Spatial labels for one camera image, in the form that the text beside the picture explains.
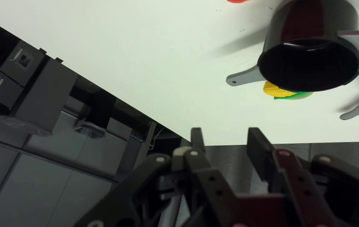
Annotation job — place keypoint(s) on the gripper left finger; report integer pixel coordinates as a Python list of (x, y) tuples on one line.
[(154, 183)]

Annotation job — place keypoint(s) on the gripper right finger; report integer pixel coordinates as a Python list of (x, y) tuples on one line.
[(296, 176)]

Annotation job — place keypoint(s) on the yellow and green toy corn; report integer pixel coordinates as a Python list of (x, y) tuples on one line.
[(277, 91)]

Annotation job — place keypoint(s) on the black drawer cabinet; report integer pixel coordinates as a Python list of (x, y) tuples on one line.
[(37, 85)]

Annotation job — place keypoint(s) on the orange cloth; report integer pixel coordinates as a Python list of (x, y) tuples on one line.
[(237, 1)]

